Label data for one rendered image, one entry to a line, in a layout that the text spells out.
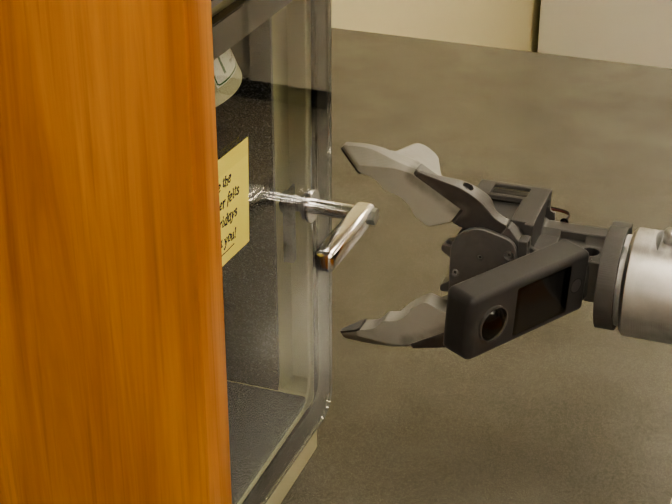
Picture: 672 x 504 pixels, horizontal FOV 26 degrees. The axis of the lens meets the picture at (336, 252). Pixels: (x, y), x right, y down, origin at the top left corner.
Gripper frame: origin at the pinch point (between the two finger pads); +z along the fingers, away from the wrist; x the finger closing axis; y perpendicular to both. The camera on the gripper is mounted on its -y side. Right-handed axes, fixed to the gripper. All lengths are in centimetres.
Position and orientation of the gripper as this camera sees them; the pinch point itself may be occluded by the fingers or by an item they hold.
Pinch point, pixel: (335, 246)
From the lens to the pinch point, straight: 103.4
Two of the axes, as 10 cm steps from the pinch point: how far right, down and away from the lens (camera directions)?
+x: 0.0, -8.8, -4.7
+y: 3.4, -4.4, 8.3
